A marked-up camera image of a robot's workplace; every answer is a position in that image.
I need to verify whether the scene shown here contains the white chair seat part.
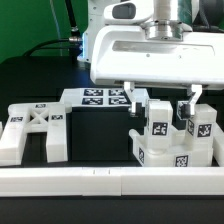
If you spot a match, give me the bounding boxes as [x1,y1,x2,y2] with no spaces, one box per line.
[129,129,213,167]

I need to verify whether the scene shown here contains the black cable with connector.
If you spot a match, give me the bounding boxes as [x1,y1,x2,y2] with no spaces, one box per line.
[22,0,84,64]

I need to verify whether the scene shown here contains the white tagged cube near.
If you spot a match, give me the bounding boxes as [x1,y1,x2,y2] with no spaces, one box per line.
[145,99,160,113]

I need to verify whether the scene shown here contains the white right obstacle bar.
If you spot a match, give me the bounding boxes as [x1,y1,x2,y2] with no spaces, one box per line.
[213,124,224,167]

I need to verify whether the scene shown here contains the white chair back frame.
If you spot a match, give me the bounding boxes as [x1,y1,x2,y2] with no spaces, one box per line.
[0,102,72,166]

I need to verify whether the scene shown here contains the white tagged cube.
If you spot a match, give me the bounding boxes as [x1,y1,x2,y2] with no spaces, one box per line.
[145,99,160,113]
[177,101,186,119]

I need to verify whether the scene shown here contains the white base tag plate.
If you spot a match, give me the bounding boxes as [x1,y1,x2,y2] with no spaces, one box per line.
[59,87,150,109]

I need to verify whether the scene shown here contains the white tagged cube far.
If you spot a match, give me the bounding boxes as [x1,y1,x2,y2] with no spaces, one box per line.
[177,101,186,119]

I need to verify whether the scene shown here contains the white front obstacle bar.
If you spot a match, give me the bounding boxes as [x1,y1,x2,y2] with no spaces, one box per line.
[0,167,224,197]

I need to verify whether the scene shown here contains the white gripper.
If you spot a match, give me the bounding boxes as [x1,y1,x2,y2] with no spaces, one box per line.
[90,0,224,119]

